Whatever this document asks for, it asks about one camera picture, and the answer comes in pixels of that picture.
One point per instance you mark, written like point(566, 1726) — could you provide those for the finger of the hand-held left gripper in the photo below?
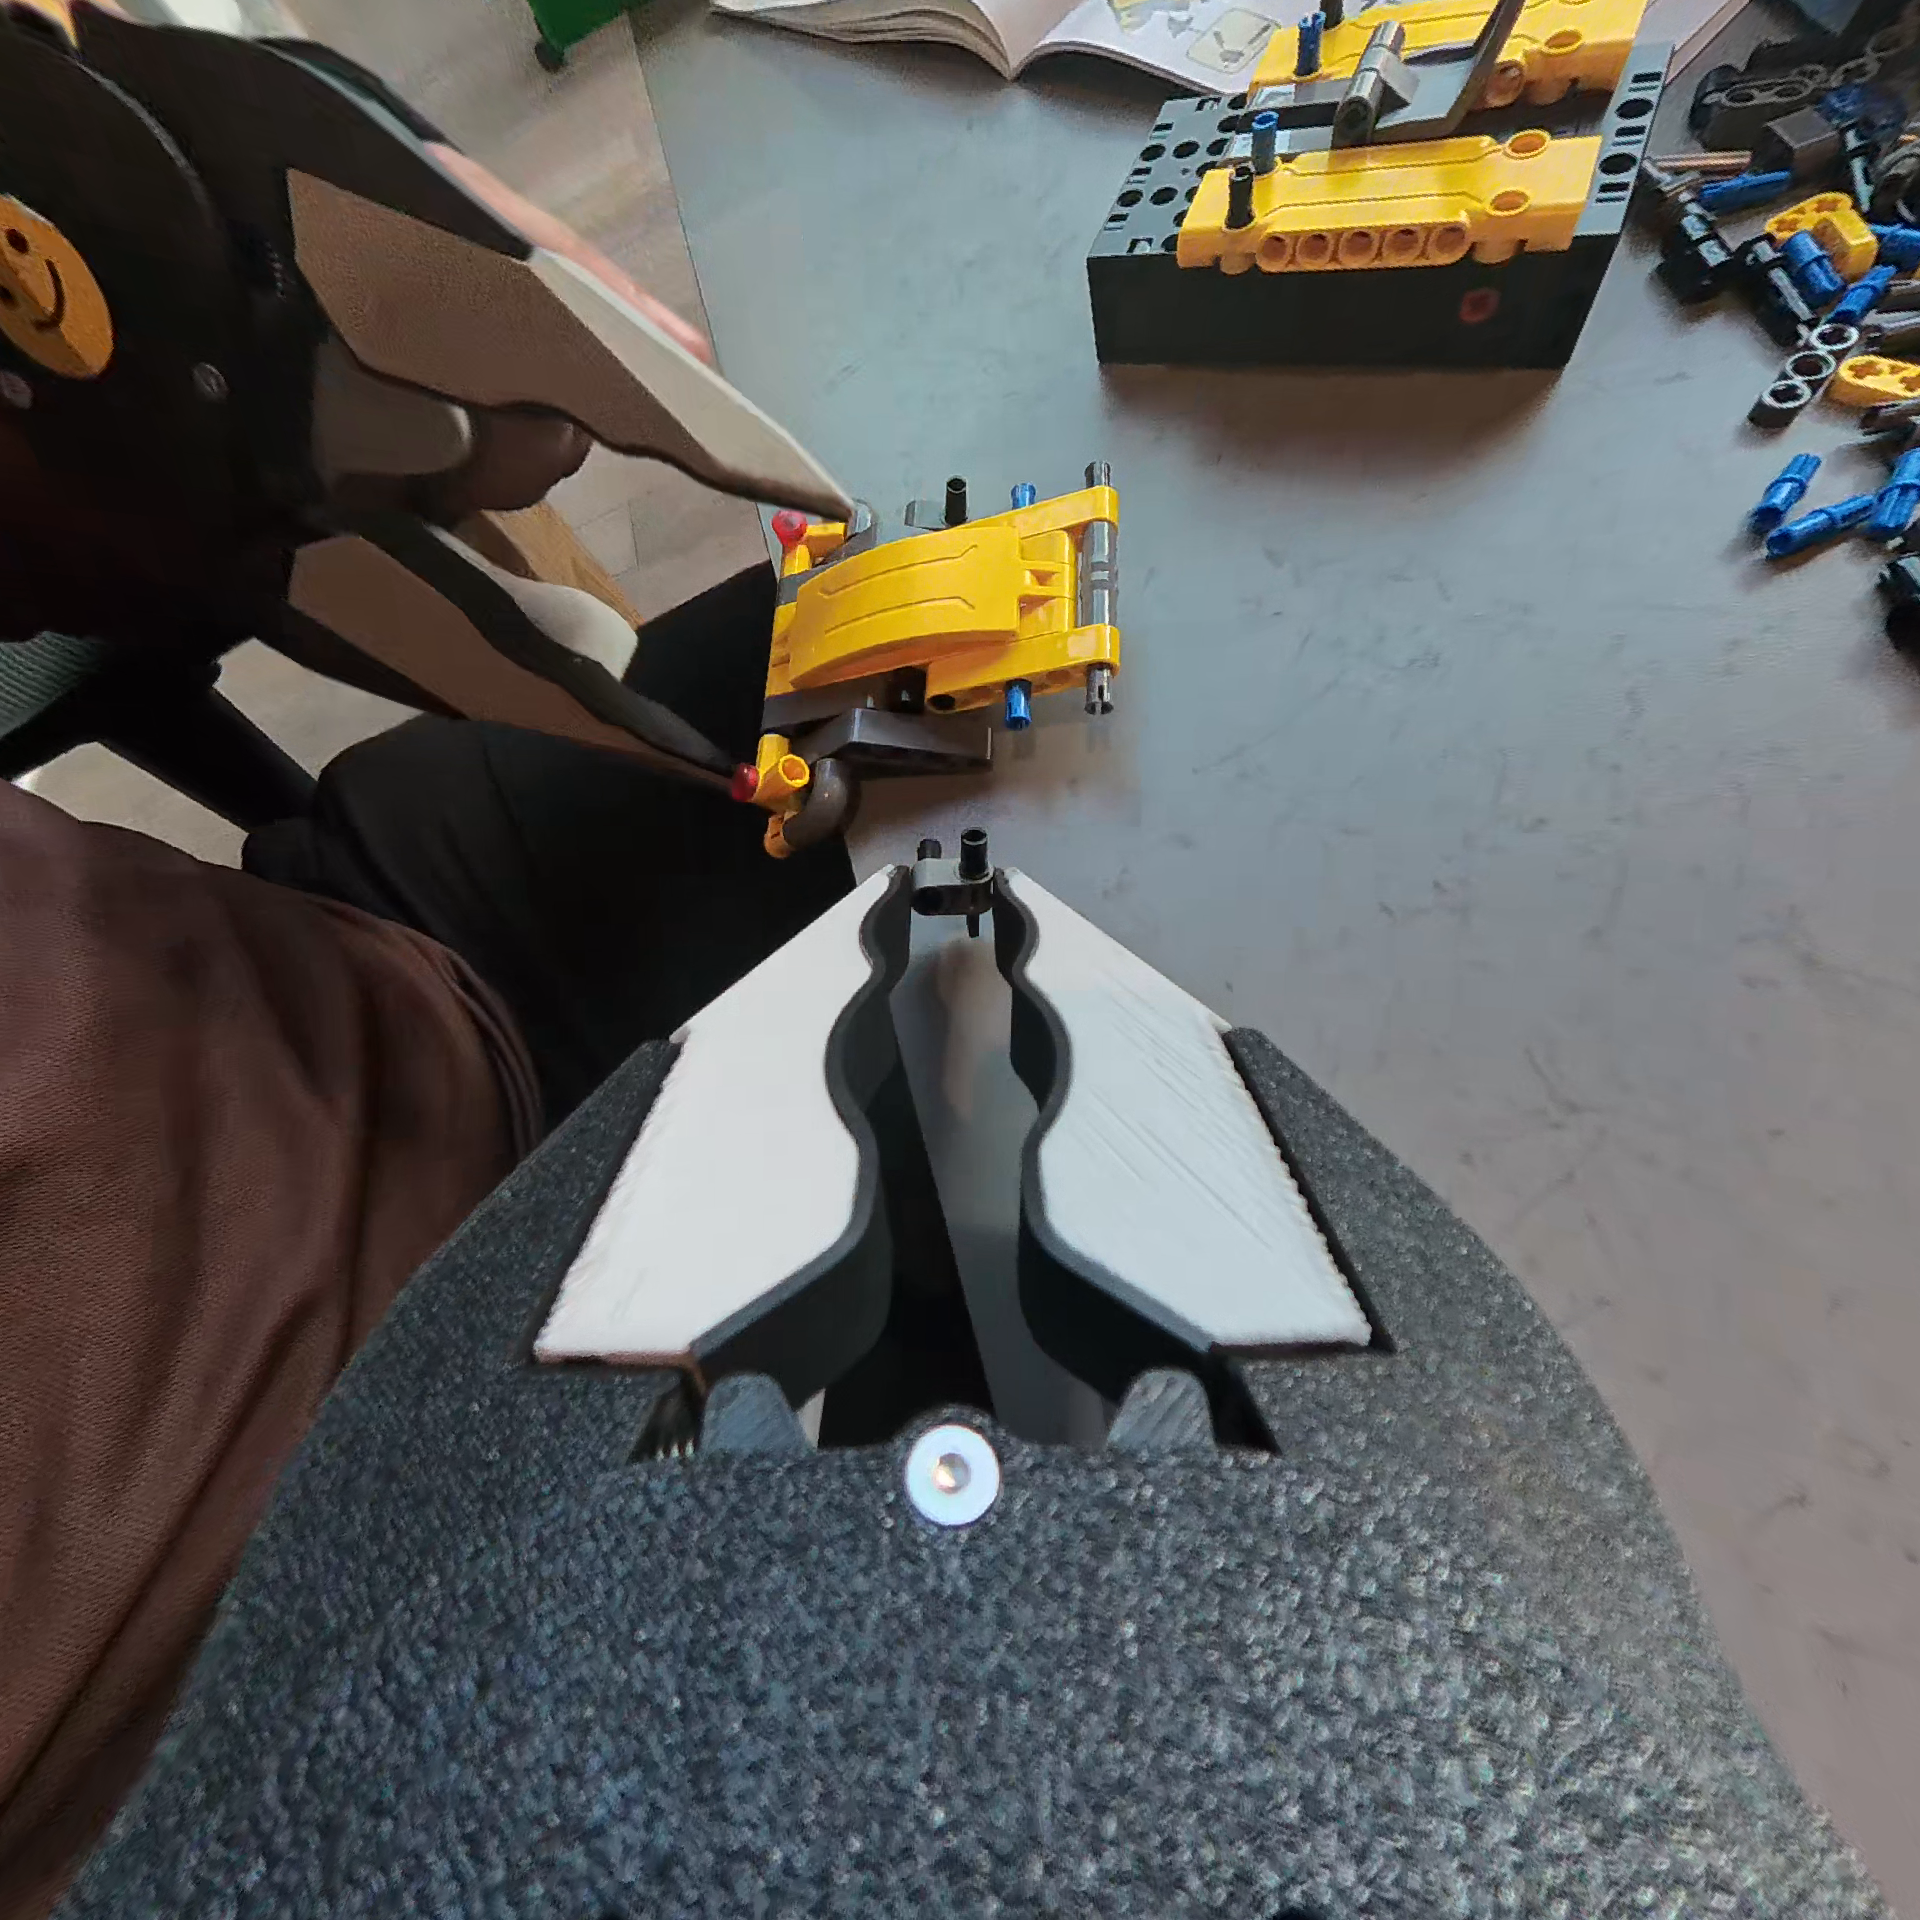
point(524, 332)
point(418, 631)

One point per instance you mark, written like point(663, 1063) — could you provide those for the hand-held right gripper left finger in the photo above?
point(720, 1187)

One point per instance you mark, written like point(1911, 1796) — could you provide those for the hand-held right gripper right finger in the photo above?
point(1200, 1187)

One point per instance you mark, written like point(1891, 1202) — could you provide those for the grey holed connector piece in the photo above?
point(949, 890)

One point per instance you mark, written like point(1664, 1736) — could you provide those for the yellow curved panel assembly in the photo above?
point(961, 597)

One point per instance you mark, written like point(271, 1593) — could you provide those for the grey desk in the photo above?
point(1349, 749)

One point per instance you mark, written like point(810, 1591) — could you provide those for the person's left hand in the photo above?
point(631, 301)

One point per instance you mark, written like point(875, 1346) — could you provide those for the person's black trousers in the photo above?
point(524, 870)

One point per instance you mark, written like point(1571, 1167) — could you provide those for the black chair armrest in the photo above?
point(61, 675)

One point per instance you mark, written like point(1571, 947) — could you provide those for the open instruction booklet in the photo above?
point(1048, 31)

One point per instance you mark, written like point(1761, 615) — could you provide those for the black block with yellow beams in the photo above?
point(1349, 227)

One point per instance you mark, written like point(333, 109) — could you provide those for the pile of small building pieces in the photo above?
point(1800, 227)

